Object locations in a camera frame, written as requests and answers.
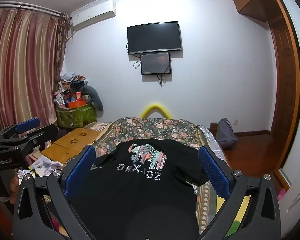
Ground grey bag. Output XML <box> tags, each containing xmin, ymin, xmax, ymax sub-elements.
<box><xmin>216</xmin><ymin>117</ymin><xmax>238</xmax><ymax>151</ymax></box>

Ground white air conditioner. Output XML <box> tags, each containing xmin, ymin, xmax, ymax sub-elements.
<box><xmin>70</xmin><ymin>0</ymin><xmax>117</xmax><ymax>32</ymax></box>

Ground black monitor cable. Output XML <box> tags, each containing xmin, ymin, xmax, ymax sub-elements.
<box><xmin>156</xmin><ymin>73</ymin><xmax>167</xmax><ymax>88</ymax></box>

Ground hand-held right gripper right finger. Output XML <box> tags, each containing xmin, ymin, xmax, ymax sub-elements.
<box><xmin>198</xmin><ymin>145</ymin><xmax>282</xmax><ymax>240</ymax></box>

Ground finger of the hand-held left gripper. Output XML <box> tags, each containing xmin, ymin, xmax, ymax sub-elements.
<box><xmin>0</xmin><ymin>117</ymin><xmax>41</xmax><ymax>140</ymax></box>
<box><xmin>5</xmin><ymin>123</ymin><xmax>59</xmax><ymax>155</ymax></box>

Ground orange box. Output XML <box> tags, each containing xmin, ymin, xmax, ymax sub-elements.
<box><xmin>64</xmin><ymin>92</ymin><xmax>87</xmax><ymax>109</ymax></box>

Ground large black television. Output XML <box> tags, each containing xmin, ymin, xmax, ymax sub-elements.
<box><xmin>127</xmin><ymin>21</ymin><xmax>183</xmax><ymax>55</ymax></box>

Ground black printed t-shirt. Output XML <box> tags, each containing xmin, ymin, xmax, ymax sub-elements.
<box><xmin>65</xmin><ymin>138</ymin><xmax>210</xmax><ymax>240</ymax></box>

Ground wooden folding table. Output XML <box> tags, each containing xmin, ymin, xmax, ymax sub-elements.
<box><xmin>40</xmin><ymin>127</ymin><xmax>103</xmax><ymax>167</ymax></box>

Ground small black monitor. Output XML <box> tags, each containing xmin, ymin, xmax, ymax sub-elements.
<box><xmin>140</xmin><ymin>52</ymin><xmax>172</xmax><ymax>75</ymax></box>

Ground brown wooden door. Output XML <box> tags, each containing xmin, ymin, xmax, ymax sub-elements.
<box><xmin>267</xmin><ymin>0</ymin><xmax>300</xmax><ymax>192</ymax></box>

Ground pile of clothes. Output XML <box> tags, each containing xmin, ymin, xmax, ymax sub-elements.
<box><xmin>54</xmin><ymin>72</ymin><xmax>90</xmax><ymax>105</ymax></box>

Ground green storage box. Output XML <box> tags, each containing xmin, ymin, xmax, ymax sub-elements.
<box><xmin>55</xmin><ymin>104</ymin><xmax>98</xmax><ymax>132</ymax></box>

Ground striped pink bedsheet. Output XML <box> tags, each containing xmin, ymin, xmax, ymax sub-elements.
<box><xmin>85</xmin><ymin>121</ymin><xmax>115</xmax><ymax>141</ymax></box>

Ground white crumpled papers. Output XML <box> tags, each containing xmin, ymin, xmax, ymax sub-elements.
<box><xmin>17</xmin><ymin>154</ymin><xmax>63</xmax><ymax>179</ymax></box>

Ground yellow tube hoop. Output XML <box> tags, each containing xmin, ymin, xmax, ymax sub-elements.
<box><xmin>139</xmin><ymin>102</ymin><xmax>172</xmax><ymax>119</ymax></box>

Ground floral blanket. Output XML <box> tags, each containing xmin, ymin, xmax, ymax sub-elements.
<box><xmin>87</xmin><ymin>116</ymin><xmax>227</xmax><ymax>240</ymax></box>

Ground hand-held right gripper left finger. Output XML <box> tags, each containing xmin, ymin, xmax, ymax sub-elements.
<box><xmin>12</xmin><ymin>145</ymin><xmax>97</xmax><ymax>240</ymax></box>

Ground black television cable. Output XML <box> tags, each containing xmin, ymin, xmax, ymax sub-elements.
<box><xmin>126</xmin><ymin>42</ymin><xmax>142</xmax><ymax>69</ymax></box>

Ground striped pink curtain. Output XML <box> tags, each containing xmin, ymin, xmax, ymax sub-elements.
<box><xmin>0</xmin><ymin>6</ymin><xmax>71</xmax><ymax>137</ymax></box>

